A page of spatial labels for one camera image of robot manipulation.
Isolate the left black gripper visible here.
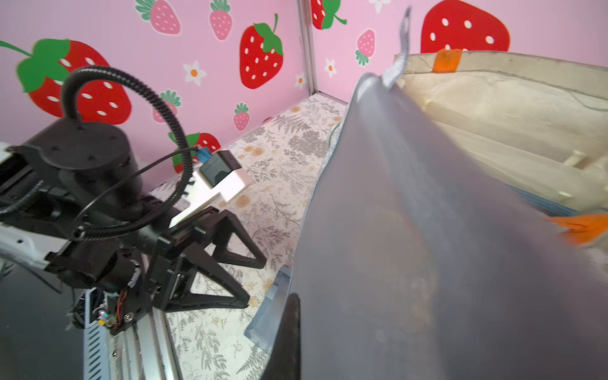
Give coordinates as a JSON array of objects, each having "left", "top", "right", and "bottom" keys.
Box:
[{"left": 45, "top": 207, "right": 267, "bottom": 335}]

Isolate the cream canvas tote bag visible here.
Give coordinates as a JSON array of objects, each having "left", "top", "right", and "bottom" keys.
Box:
[{"left": 397, "top": 50, "right": 607, "bottom": 247}]

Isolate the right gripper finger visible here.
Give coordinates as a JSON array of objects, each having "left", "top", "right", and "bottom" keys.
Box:
[{"left": 261, "top": 293, "right": 301, "bottom": 380}]

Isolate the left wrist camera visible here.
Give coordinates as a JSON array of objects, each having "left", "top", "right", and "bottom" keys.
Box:
[{"left": 169, "top": 150, "right": 253, "bottom": 228}]

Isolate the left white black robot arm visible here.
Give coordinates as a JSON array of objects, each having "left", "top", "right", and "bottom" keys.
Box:
[{"left": 1, "top": 66, "right": 267, "bottom": 335}]

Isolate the grey pouch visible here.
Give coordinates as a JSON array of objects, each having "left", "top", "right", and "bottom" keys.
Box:
[{"left": 244, "top": 6, "right": 608, "bottom": 380}]

